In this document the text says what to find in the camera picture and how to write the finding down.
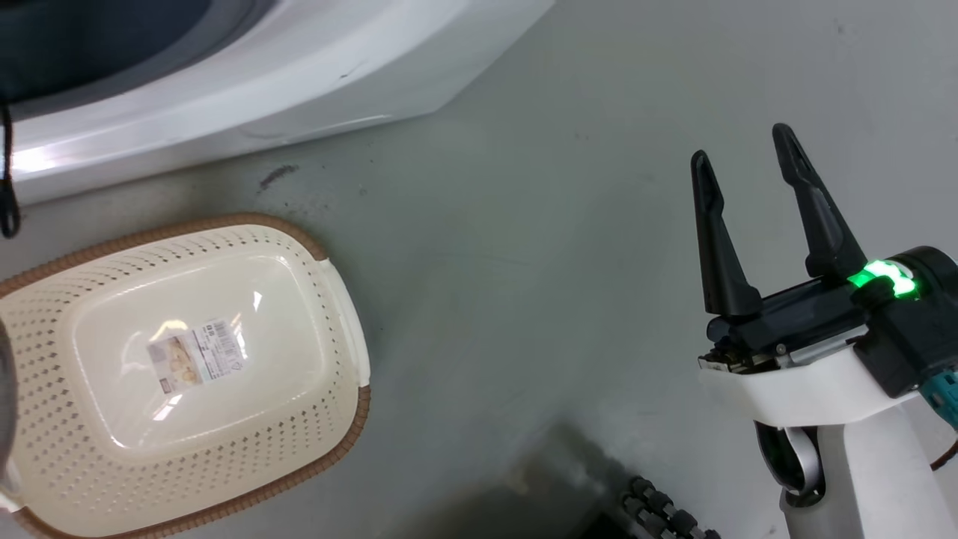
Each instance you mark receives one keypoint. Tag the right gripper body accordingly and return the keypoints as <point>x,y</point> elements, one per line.
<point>793,385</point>

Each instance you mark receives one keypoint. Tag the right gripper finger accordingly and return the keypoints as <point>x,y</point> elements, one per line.
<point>819,217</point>
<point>717,247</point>

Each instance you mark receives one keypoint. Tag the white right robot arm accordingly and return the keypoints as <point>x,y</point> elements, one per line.
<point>876,479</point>

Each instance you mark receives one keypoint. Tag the white washing machine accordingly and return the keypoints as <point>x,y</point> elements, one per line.
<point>314,67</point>

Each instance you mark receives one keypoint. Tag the cream laundry basket brown rim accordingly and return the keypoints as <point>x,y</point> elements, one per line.
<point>299,419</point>

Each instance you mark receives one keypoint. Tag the grey washing machine door gasket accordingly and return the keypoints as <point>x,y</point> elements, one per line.
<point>224,22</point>

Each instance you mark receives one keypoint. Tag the paper label sticker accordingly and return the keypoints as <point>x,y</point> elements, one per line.
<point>196,355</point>

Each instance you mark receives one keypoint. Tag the black wrist camera block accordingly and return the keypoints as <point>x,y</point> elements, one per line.
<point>917,329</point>

